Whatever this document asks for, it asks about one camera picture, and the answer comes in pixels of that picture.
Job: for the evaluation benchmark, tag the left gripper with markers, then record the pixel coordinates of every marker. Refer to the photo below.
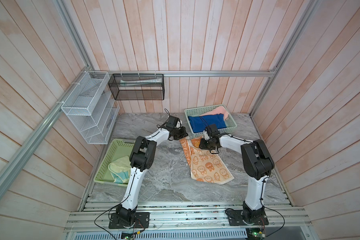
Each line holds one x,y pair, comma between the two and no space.
184,133

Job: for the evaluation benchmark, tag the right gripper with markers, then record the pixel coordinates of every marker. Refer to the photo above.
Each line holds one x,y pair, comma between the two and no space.
202,146

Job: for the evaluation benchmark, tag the blue towel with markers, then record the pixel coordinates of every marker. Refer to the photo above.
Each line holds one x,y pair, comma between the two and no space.
199,123

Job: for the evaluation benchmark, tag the orange patterned cream towel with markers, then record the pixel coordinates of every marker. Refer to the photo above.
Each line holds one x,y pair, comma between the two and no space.
205,166

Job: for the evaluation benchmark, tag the mint green plastic basket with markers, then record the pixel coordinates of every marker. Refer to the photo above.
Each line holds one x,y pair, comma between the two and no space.
193,112

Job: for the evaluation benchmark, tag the pink towel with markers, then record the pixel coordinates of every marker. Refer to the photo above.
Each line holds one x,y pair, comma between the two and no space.
218,110

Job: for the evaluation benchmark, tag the yellow-green plastic basket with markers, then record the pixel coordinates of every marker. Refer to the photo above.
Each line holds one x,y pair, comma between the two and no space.
118,152

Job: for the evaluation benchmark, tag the teal and yellow towel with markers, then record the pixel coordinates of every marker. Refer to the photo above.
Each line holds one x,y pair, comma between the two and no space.
120,169

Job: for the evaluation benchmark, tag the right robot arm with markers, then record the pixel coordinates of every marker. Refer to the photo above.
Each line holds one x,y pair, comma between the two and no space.
258,164

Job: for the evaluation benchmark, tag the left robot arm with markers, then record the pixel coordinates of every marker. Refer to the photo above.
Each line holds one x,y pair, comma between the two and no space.
141,159

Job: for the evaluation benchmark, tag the black mesh wall basket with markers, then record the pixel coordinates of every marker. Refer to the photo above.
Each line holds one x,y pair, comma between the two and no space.
139,87

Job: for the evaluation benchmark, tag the horizontal aluminium wall rail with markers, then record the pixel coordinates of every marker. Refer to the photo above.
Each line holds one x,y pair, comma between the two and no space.
218,73

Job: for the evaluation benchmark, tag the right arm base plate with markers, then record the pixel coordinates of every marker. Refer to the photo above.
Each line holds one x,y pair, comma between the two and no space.
246,217

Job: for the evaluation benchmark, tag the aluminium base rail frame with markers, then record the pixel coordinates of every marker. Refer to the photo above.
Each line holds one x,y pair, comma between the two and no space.
92,217

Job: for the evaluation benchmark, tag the white wire mesh shelf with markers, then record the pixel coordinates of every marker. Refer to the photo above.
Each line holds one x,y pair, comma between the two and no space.
91,107

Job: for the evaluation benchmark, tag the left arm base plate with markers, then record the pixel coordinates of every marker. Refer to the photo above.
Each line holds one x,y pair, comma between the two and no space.
137,220

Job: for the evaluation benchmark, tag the right aluminium corner rail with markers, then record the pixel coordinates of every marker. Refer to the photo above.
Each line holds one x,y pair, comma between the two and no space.
303,22

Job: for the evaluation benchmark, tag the left aluminium wall rail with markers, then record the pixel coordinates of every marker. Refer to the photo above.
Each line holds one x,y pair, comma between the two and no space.
54,178

